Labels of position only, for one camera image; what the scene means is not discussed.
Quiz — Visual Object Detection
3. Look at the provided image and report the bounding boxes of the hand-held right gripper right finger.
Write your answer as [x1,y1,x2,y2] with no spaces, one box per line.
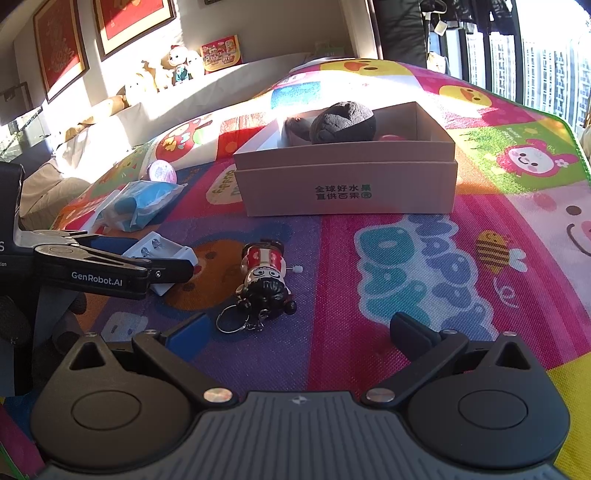
[361,312,537,406]

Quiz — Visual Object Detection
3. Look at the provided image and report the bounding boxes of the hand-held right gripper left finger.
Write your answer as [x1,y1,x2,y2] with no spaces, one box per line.
[67,312,235,406]

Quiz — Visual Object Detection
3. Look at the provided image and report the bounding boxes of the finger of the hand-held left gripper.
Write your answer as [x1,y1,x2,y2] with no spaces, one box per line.
[15,229,154,265]
[32,244,195,302]

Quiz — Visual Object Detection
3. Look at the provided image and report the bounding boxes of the blue tissue packet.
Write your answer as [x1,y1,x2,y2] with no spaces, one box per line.
[95,180,188,234]

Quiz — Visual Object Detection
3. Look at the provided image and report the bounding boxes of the white battery charger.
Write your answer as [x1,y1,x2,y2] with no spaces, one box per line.
[121,232,200,297]

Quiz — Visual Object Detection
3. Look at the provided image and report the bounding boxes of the pale cardboard box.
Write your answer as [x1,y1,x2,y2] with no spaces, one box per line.
[232,102,459,217]

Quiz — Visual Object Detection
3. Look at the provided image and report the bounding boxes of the black plush toy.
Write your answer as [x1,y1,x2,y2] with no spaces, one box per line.
[283,100,377,147]

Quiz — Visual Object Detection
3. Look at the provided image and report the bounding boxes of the colourful cartoon play mat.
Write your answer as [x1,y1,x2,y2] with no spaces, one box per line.
[0,58,591,480]

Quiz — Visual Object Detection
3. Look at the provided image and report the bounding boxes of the yellow plush toy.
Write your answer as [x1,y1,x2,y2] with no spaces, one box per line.
[121,71,148,106]

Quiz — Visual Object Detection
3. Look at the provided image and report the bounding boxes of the cream plush bear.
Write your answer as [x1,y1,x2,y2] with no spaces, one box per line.
[141,58,172,92]

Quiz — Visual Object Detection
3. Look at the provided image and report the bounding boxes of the small plush dolls on headboard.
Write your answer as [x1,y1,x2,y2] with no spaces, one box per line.
[167,45,192,86]

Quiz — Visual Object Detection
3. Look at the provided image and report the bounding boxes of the red printed card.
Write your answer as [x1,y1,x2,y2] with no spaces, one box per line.
[201,34,242,72]

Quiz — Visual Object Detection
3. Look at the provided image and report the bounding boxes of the dark hanging clothes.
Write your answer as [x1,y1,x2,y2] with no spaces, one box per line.
[418,0,525,38]

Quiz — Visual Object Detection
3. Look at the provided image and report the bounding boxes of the wind-up doll keychain toy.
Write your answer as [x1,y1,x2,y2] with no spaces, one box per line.
[216,240,305,334]

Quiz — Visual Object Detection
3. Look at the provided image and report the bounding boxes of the red picture in dark frame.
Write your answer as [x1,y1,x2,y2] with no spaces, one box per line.
[32,0,90,103]

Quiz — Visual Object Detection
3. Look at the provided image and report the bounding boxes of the red picture in wide frame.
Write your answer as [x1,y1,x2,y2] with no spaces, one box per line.
[93,0,177,61]

